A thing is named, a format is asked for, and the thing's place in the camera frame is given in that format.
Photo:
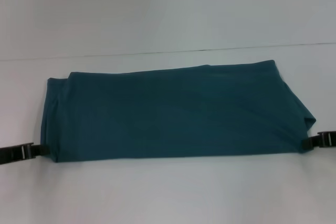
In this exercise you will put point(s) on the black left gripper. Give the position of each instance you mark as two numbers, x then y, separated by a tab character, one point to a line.
15	153

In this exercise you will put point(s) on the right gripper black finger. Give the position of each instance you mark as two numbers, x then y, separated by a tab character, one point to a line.
320	141

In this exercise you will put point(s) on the teal FREE print T-shirt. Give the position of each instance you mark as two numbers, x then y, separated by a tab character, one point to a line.
170	113

